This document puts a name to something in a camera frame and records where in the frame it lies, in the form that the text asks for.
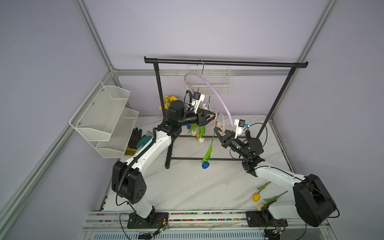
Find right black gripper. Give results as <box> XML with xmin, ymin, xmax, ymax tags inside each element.
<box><xmin>215</xmin><ymin>128</ymin><xmax>250</xmax><ymax>160</ymax></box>

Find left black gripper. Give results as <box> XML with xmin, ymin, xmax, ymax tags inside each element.
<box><xmin>177</xmin><ymin>109</ymin><xmax>217</xmax><ymax>128</ymax></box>

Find purple clip hanger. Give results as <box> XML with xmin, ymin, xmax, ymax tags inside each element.
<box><xmin>187</xmin><ymin>60</ymin><xmax>234</xmax><ymax>127</ymax></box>

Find blue tulip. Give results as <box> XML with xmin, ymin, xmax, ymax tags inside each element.
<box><xmin>202</xmin><ymin>134</ymin><xmax>215</xmax><ymax>170</ymax></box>

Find black clothes rack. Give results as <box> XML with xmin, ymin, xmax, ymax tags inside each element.
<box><xmin>143</xmin><ymin>56</ymin><xmax>309</xmax><ymax>170</ymax></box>

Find yellow tulip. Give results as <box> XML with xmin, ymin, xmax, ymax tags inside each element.
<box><xmin>253</xmin><ymin>182</ymin><xmax>271</xmax><ymax>202</ymax></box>

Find white tulip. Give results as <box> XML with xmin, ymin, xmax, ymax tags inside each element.
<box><xmin>187</xmin><ymin>101</ymin><xmax>210</xmax><ymax>143</ymax></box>

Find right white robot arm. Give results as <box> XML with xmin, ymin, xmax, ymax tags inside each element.
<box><xmin>214</xmin><ymin>127</ymin><xmax>339</xmax><ymax>227</ymax></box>

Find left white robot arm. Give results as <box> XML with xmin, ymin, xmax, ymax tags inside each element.
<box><xmin>112</xmin><ymin>100</ymin><xmax>215</xmax><ymax>228</ymax></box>

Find sunflower bouquet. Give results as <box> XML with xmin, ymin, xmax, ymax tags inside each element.
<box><xmin>164</xmin><ymin>96</ymin><xmax>179</xmax><ymax>110</ymax></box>

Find green rubber work glove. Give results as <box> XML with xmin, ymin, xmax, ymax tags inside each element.
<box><xmin>137</xmin><ymin>131</ymin><xmax>153</xmax><ymax>150</ymax></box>

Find black and yellow glove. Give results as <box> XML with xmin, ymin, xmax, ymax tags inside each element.
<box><xmin>124</xmin><ymin>128</ymin><xmax>143</xmax><ymax>156</ymax></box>

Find white mesh shelf basket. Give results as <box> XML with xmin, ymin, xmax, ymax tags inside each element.
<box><xmin>69</xmin><ymin>82</ymin><xmax>139</xmax><ymax>159</ymax></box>

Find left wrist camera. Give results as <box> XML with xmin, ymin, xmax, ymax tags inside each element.
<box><xmin>191</xmin><ymin>92</ymin><xmax>205</xmax><ymax>114</ymax></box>

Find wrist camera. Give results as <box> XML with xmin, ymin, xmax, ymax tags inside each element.
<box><xmin>191</xmin><ymin>92</ymin><xmax>205</xmax><ymax>114</ymax></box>
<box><xmin>234</xmin><ymin>119</ymin><xmax>249</xmax><ymax>139</ymax></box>

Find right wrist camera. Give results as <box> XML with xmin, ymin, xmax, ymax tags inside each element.
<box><xmin>234</xmin><ymin>119</ymin><xmax>249</xmax><ymax>139</ymax></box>

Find white wire wall basket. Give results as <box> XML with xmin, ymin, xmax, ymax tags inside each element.
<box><xmin>184</xmin><ymin>71</ymin><xmax>232</xmax><ymax>97</ymax></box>

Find metal base rail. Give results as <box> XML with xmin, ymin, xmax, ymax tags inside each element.
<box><xmin>80</xmin><ymin>210</ymin><xmax>337</xmax><ymax>240</ymax></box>

